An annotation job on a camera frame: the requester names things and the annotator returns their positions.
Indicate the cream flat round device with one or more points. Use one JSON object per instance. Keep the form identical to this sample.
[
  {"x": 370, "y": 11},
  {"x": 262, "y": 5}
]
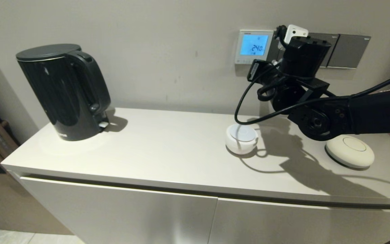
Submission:
[{"x": 349, "y": 152}]

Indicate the small white round speaker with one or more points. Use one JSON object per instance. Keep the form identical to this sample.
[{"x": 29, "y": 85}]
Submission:
[{"x": 240, "y": 144}]

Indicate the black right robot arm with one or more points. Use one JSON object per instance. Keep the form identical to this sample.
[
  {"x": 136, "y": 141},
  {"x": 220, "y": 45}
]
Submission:
[{"x": 374, "y": 113}]

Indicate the grey triple wall switch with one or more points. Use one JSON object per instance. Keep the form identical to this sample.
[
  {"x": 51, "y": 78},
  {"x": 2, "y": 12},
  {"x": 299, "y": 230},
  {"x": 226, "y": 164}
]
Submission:
[{"x": 278, "y": 51}]

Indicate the black electric kettle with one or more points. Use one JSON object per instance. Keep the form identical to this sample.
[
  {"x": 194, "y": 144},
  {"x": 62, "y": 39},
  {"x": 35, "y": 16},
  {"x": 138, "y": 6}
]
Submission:
[{"x": 64, "y": 95}]

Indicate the white wall thermostat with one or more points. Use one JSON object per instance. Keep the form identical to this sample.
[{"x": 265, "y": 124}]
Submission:
[{"x": 252, "y": 45}]

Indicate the light grey sideboard cabinet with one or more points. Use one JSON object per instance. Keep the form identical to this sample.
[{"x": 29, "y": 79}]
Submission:
[{"x": 147, "y": 152}]

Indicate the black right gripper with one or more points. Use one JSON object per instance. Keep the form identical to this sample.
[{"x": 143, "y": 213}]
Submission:
[{"x": 305, "y": 57}]

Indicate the black connector box with label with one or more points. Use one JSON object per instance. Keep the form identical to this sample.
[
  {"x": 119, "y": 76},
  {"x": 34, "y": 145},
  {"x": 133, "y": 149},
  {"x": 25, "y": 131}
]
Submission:
[{"x": 255, "y": 70}]

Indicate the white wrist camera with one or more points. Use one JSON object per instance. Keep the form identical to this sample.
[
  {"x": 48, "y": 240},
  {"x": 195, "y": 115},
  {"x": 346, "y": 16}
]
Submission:
[{"x": 296, "y": 32}]

